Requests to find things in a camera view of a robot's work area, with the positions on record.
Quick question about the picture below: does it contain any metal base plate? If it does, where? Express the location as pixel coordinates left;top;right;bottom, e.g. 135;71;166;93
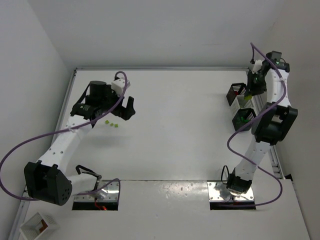
73;180;120;203
207;181;255;203

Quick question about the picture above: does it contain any near black slatted container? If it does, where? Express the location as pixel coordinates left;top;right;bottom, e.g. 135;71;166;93
232;108;256;131

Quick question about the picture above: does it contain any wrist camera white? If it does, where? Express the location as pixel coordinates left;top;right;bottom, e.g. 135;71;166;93
111;77;126;96
250;59;263;74

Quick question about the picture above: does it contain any yellow-green lego brick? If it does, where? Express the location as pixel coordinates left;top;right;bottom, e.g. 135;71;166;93
243;94;253;101

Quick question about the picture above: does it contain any large green lego brick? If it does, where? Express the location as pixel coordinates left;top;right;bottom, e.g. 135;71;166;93
237;114;250;126

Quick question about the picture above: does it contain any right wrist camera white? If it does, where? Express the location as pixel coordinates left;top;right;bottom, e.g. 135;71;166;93
250;59;263;74

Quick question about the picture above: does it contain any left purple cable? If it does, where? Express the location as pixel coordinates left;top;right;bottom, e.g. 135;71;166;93
0;71;131;201

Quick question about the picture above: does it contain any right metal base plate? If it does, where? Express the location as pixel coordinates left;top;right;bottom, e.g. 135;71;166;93
207;181;255;203

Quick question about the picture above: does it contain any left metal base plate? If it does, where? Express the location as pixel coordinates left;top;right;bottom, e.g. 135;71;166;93
73;180;120;203

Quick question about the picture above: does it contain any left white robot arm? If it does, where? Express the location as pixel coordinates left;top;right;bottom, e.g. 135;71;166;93
24;77;136;206

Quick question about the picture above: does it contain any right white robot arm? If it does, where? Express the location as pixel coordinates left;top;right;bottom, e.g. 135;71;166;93
226;51;298;194

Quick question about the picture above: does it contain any middle white slatted container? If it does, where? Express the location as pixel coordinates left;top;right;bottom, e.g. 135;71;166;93
230;95;256;116

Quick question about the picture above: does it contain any far black slatted container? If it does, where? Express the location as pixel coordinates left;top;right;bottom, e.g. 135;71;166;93
226;82;247;106

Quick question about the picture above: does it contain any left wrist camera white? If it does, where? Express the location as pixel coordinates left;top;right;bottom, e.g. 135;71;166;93
111;77;126;96

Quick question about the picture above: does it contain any black slatted container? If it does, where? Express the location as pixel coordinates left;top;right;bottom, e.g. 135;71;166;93
232;108;256;131
226;82;247;106

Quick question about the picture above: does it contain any white slatted container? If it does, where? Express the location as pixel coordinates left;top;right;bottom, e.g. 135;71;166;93
230;95;256;116
19;212;60;240

